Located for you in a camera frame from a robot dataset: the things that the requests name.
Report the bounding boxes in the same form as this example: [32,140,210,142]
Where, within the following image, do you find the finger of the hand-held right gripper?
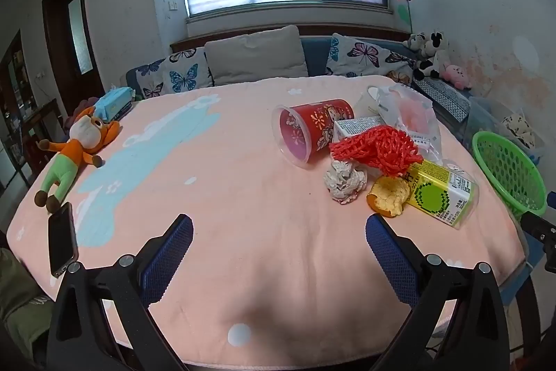
[520,211,556,267]

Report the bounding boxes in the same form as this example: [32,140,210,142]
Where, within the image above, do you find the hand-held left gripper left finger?
[46,213,194,371]

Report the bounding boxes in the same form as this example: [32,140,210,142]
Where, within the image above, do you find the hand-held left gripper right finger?
[365,213,511,371]

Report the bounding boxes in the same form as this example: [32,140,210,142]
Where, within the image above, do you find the half-eaten orange bun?
[366,175,411,218]

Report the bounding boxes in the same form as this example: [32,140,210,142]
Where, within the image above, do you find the clear bottle yellow label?
[402,159,479,229]

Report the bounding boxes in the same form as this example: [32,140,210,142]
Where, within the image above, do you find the green plastic basket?
[472,131,548,217]

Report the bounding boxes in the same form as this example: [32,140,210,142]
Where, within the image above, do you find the white paper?
[324,159,368,205]

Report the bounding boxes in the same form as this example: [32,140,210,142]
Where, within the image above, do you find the red foam fruit net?
[329,125,424,178]

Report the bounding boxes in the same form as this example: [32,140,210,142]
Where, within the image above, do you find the white blue milk carton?
[334,115,385,143]

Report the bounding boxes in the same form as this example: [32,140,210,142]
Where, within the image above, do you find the red printed plastic cup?
[271,98,356,169]

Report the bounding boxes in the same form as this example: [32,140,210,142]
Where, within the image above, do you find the clear plastic bag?
[354,84,444,172]

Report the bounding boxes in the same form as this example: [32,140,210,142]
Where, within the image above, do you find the spotted white cloth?
[504,114,537,148]

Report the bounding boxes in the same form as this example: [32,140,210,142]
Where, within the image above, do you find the black smartphone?
[47,201,80,278]

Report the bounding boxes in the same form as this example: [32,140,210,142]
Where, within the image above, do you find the clear storage box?
[463,95,543,163]

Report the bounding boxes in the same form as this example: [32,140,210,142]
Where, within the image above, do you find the orange green plush toy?
[35,107,122,212]

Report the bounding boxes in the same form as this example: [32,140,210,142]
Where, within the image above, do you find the person's olive clothing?
[0,247,57,354]

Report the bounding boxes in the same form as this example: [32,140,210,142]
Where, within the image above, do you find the grey patterned cloth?
[410,76,472,123]

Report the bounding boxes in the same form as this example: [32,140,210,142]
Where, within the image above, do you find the blue tissue pack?
[93,88,133,122]

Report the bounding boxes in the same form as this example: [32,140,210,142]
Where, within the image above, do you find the pink plush toy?
[440,64,472,90]

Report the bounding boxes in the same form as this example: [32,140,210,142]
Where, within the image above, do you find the butterfly print cloth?
[134,58,166,100]

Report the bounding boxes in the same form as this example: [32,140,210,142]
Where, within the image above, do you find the dark wooden side table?
[22,99,62,172]

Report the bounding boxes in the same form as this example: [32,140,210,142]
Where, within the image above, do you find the small butterfly print pillow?
[163,47,214,96]

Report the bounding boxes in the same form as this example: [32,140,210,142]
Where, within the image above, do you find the black white cow plush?
[412,31,450,80]

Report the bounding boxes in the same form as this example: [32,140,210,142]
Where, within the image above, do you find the large butterfly print pillow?
[326,33,418,85]

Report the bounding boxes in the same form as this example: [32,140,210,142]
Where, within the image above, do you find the beige pillow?
[204,25,309,87]

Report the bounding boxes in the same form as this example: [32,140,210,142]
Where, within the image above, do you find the grey white plush toy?
[406,33,428,52]

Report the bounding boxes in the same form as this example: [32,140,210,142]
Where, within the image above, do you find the dark wooden shelf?
[0,30,40,189]

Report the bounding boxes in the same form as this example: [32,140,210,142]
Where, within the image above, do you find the dark wooden door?
[42,0,105,117]

